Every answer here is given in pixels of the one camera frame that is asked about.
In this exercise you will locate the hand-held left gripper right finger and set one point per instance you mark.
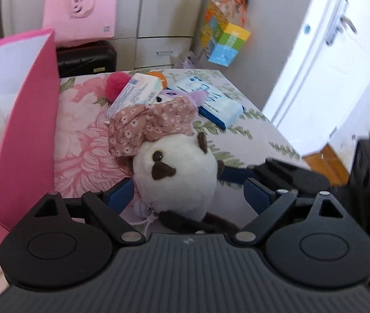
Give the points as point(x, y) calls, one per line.
point(255, 195)

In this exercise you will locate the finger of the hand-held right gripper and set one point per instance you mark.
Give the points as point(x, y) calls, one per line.
point(232, 174)

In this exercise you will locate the blue wet wipes packet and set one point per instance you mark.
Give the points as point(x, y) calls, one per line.
point(214, 104)

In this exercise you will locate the clear plastic bag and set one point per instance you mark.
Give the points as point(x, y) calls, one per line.
point(187, 60)

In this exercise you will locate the white door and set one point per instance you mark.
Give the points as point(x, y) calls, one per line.
point(321, 58)

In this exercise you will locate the pink tote bag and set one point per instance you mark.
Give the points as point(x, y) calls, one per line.
point(80, 9)

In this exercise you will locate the black suitcase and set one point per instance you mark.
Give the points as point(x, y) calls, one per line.
point(85, 60)

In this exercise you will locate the colourful hanging gift bag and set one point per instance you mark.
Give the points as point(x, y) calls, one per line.
point(225, 34)

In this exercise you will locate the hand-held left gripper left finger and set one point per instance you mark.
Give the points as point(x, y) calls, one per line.
point(121, 194)

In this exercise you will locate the orange plush fruit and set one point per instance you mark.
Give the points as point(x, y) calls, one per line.
point(158, 75)

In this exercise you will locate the white tissue packet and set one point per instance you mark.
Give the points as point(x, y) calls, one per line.
point(134, 93)

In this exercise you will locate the pink fabric storage box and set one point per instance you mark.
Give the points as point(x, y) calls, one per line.
point(25, 130)

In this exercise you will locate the white plush cat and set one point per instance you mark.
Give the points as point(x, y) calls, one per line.
point(178, 176)

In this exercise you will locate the grey wardrobe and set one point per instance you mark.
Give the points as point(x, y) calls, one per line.
point(162, 6)

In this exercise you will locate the red plush strawberry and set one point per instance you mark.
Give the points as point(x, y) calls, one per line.
point(116, 84)

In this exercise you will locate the floral bedsheet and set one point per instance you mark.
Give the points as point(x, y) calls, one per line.
point(84, 150)

